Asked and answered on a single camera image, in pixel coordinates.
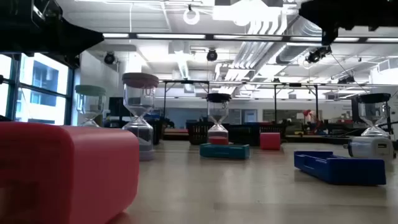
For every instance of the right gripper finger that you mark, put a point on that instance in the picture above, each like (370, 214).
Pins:
(323, 14)

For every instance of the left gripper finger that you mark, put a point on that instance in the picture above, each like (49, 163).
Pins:
(85, 39)

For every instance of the mint green hourglass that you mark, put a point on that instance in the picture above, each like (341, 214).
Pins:
(90, 90)

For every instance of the purple hourglass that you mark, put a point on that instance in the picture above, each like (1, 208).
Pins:
(140, 80)

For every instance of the black hourglass red sand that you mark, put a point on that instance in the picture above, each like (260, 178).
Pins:
(218, 97)

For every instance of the pink red power adapter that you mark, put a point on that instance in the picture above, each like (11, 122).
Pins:
(270, 141)

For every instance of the small blue box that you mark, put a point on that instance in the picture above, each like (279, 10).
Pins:
(342, 171)

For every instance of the small teal box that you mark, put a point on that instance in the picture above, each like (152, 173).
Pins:
(224, 151)

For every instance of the black ceiling spotlight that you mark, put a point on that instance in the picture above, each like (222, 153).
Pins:
(212, 55)
(109, 58)

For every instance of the large glass window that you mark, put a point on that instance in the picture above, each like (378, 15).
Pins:
(43, 77)

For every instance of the black computer monitor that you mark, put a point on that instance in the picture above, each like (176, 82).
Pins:
(115, 107)
(354, 109)

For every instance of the red background equipment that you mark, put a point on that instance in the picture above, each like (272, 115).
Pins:
(308, 113)

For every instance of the red power adapter white mark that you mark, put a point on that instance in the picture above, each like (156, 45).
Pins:
(62, 171)

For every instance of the silver ventilation duct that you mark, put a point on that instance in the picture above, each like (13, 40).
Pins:
(292, 53)

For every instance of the black metal gantry frame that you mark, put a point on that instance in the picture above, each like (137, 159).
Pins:
(295, 84)
(186, 82)

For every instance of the black ceiling light rail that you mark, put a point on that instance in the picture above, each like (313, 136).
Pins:
(209, 37)

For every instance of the black aluminium table frame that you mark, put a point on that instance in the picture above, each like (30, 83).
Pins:
(311, 139)

